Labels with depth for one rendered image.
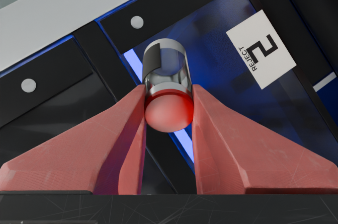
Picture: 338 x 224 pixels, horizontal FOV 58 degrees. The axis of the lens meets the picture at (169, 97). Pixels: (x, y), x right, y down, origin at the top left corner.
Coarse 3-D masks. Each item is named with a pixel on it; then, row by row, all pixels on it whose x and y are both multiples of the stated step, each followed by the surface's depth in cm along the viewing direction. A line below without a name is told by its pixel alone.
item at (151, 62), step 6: (150, 48) 14; (156, 48) 14; (144, 54) 15; (150, 54) 14; (156, 54) 14; (144, 60) 14; (150, 60) 14; (156, 60) 13; (144, 66) 14; (150, 66) 13; (156, 66) 13; (144, 72) 13; (144, 78) 13
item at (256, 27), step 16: (256, 16) 39; (240, 32) 38; (256, 32) 39; (272, 32) 39; (240, 48) 38; (256, 48) 39; (256, 64) 39; (272, 64) 39; (288, 64) 39; (256, 80) 38; (272, 80) 39
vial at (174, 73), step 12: (168, 48) 14; (180, 48) 14; (168, 60) 13; (180, 60) 13; (156, 72) 12; (168, 72) 12; (180, 72) 13; (144, 84) 13; (156, 84) 12; (168, 84) 12; (180, 84) 12; (192, 84) 13
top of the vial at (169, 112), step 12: (156, 96) 11; (168, 96) 11; (180, 96) 11; (144, 108) 12; (156, 108) 12; (168, 108) 12; (180, 108) 12; (192, 108) 12; (156, 120) 12; (168, 120) 12; (180, 120) 12; (192, 120) 12
